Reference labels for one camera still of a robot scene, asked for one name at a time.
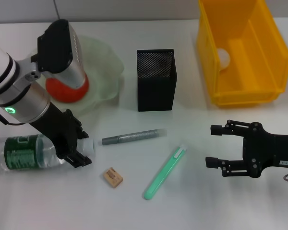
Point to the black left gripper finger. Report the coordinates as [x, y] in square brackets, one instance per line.
[78, 160]
[81, 133]

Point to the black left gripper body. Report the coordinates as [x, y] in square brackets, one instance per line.
[57, 129]

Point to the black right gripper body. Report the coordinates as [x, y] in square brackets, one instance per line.
[271, 151]

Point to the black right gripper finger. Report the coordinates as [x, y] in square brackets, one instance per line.
[211, 162]
[216, 129]

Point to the orange fruit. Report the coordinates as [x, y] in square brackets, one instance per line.
[69, 94]

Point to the clear green-label water bottle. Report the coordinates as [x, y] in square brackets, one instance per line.
[19, 153]

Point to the mint green pen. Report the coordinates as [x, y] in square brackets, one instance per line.
[163, 172]

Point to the white paper ball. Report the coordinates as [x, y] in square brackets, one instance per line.
[224, 58]

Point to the beige eraser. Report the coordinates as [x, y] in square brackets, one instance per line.
[112, 177]

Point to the grey marker pen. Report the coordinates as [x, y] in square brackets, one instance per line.
[134, 136]

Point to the pale green glass fruit plate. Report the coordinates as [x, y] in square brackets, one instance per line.
[100, 72]

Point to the black mesh pen holder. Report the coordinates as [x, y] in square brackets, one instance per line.
[156, 93]

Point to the yellow plastic bin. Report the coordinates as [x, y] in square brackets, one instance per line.
[254, 72]

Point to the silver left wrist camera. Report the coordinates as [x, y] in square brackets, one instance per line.
[62, 48]

